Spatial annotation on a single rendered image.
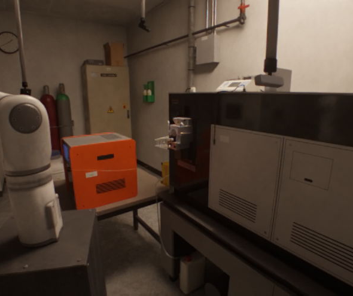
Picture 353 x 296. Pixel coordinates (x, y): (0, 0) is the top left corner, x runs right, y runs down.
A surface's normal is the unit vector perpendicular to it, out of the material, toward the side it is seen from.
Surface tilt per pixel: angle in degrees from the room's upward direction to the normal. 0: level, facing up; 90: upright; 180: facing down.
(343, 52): 90
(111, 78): 90
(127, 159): 90
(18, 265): 0
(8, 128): 94
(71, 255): 0
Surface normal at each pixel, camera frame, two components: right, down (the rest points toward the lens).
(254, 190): -0.81, 0.14
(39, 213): 0.70, 0.16
